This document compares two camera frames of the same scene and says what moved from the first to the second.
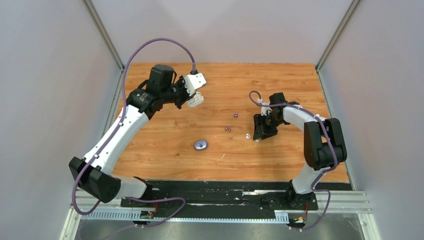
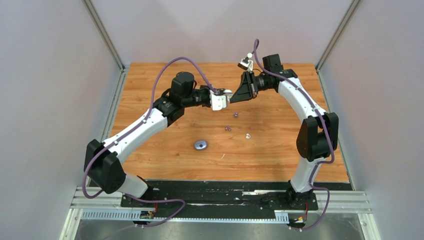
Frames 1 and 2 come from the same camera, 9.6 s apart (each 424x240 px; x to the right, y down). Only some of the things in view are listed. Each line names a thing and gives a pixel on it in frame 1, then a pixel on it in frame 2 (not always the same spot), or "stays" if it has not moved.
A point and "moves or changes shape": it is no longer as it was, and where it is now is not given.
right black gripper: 258,133 -> 247,88
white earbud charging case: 197,100 moves or changes shape
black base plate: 220,200 stays
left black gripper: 181,82 -> 207,90
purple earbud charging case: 200,145 stays
